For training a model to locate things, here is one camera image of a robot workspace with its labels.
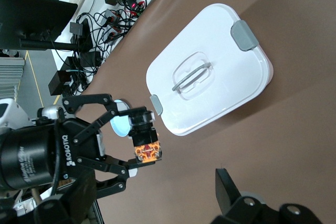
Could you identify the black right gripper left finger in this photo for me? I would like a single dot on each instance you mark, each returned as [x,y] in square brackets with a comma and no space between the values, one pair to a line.
[84,190]

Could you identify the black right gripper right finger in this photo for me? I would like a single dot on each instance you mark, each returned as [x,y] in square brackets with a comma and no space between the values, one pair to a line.
[231,203]

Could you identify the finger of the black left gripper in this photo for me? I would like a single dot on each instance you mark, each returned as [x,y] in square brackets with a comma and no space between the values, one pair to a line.
[110,103]
[110,167]

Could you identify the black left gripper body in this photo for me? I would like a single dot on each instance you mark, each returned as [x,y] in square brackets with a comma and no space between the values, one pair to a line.
[31,153]

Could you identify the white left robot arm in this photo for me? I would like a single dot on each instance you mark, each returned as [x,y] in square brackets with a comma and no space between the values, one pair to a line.
[10,116]

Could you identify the light blue round plate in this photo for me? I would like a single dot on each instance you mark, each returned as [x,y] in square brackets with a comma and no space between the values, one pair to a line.
[120,127]

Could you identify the brown table mat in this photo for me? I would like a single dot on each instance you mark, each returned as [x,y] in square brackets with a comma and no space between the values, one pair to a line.
[236,161]

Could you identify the black adapter box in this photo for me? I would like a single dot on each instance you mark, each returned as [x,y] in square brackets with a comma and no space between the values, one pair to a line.
[59,83]

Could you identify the dark grey square box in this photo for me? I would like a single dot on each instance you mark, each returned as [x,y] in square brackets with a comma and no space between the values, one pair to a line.
[76,28]

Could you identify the grey usb hub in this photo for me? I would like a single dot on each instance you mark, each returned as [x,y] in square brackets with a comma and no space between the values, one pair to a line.
[111,14]

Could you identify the white lidded storage box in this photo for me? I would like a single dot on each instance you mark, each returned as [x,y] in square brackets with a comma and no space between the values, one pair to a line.
[228,90]

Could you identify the black computer monitor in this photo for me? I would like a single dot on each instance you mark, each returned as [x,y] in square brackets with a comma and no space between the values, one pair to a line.
[31,16]

